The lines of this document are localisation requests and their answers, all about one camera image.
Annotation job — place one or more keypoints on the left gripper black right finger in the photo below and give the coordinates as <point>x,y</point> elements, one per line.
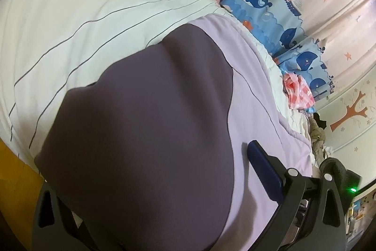
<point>309,215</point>

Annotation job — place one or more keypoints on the small black garment by wardrobe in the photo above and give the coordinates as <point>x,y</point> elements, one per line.
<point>321,123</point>

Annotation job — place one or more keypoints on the pink checkered plastic bag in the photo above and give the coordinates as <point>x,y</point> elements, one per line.
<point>298,92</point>

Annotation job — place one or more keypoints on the white wardrobe with tree decal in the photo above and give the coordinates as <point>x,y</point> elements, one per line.
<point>350,118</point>

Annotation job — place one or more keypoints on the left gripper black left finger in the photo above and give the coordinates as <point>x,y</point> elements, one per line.
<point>54,227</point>

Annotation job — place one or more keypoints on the white striped duvet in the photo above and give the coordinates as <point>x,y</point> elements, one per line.
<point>49,47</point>

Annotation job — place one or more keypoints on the olive khaki garment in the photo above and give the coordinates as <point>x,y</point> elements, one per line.
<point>318,137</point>

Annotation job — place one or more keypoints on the whale print pink curtain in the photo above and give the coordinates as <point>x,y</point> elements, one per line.
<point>330,43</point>

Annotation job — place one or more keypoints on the lilac and purple jacket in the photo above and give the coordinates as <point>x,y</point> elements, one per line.
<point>155,152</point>

